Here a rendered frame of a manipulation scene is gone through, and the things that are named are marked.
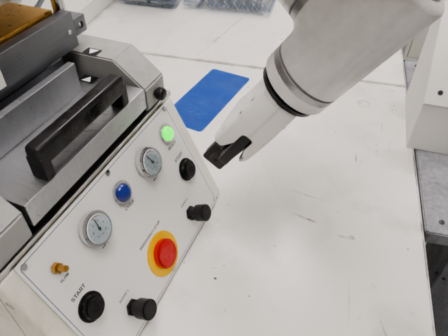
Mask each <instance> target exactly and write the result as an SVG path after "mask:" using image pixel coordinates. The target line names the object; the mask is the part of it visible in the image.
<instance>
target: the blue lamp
mask: <svg viewBox="0 0 448 336"><path fill-rule="evenodd" d="M131 194H132V192H131V188H130V186H128V184H126V183H121V184H119V185H118V187H117V190H116V195H117V198H118V200H120V202H123V203H124V202H127V201H128V200H129V199H130V198H131Z"/></svg>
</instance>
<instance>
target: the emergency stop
mask: <svg viewBox="0 0 448 336"><path fill-rule="evenodd" d="M176 256H177V249H176V246H175V244H174V242H173V241H172V240H171V239H161V240H159V241H158V242H157V244H156V246H155V249H154V260H155V263H156V265H157V266H158V267H159V268H162V269H168V268H170V267H171V266H172V265H173V264H174V262H175V260H176Z"/></svg>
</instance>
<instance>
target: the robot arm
mask: <svg viewBox="0 0 448 336"><path fill-rule="evenodd" d="M278 1H279V2H280V4H281V5H282V6H283V8H284V9H285V10H286V12H288V14H289V15H290V17H291V18H292V20H293V31H292V32H291V34H290V35H289V36H288V37H287V38H286V39H285V40H284V41H283V42H282V43H281V44H280V46H278V48H276V50H274V52H272V54H270V56H269V57H268V59H267V62H266V66H265V68H264V70H263V78H262V80H260V82H258V83H257V84H256V85H255V86H254V87H253V88H252V89H251V90H250V91H249V92H248V93H246V94H245V95H244V96H243V97H242V98H241V99H240V100H239V101H238V102H237V104H236V105H235V106H234V108H233V109H232V110H231V112H230V114H228V116H227V118H226V119H225V120H224V122H223V124H222V125H221V126H220V128H219V130H218V131H217V132H216V134H215V141H214V142H213V143H212V144H211V145H210V146H209V147H208V148H207V150H206V152H205V153H204V154H203V156H204V158H206V159H207V160H208V161H209V162H210V163H212V164H213V165H214V166H216V168H218V169H221V168H222V167H224V166H225V165H226V164H228V162H230V160H232V159H233V158H234V157H235V156H236V155H238V154H239V153H240V152H242V154H241V155H240V157H239V161H240V162H243V161H246V160H248V159H249V158H250V157H252V156H254V154H256V153H257V152H258V151H259V150H260V149H262V148H263V147H264V146H265V145H266V144H268V142H270V141H271V140H272V139H273V138H274V137H275V136H276V135H277V134H279V133H280V132H281V131H282V130H283V129H284V128H286V126H288V124H290V122H292V120H294V118H296V116H298V117H308V116H310V115H316V114H319V113H320V112H322V111H323V110H324V109H326V108H327V107H328V106H330V104H332V103H333V102H334V101H336V100H337V99H338V98H340V96H342V95H343V94H344V93H346V92H347V91H348V90H350V88H352V87H353V86H354V85H356V84H357V83H358V82H360V81H361V80H362V79H363V78H365V77H366V76H367V75H368V74H370V73H371V72H372V71H374V70H375V69H376V68H378V66H380V65H381V64H382V63H384V62H385V61H386V60H388V58H390V57H391V56H392V55H394V54H395V53H396V52H398V50H400V49H401V48H403V47H404V46H405V45H406V44H408V43H409V42H410V41H411V40H413V39H414V38H415V37H416V36H418V35H419V34H420V33H422V32H423V31H424V30H426V28H428V27H429V26H430V25H432V24H433V23H434V22H436V20H438V19H439V18H440V17H441V16H442V15H443V13H444V9H445V6H444V1H443V0H278Z"/></svg>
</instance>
